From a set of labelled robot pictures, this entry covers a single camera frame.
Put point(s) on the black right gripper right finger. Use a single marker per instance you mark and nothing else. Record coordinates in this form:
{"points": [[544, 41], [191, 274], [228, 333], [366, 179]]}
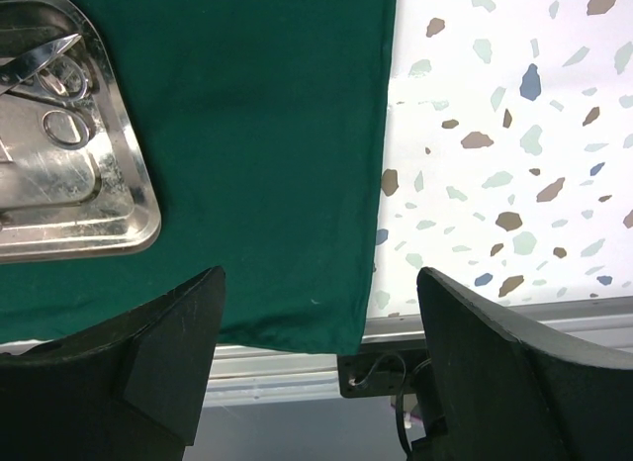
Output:
{"points": [[500, 386]]}

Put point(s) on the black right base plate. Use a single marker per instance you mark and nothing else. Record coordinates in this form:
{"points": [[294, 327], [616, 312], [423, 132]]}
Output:
{"points": [[378, 374]]}

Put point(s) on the green surgical cloth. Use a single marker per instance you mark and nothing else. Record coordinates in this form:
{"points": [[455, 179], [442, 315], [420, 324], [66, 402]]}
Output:
{"points": [[262, 126]]}

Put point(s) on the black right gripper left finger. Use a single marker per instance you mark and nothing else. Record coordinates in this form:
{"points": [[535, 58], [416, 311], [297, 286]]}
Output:
{"points": [[130, 388]]}

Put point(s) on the stainless steel instrument tray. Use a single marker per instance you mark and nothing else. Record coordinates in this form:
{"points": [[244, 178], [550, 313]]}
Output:
{"points": [[59, 203]]}

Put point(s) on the steel scissors in tray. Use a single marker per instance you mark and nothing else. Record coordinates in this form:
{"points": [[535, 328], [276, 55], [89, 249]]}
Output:
{"points": [[46, 75]]}

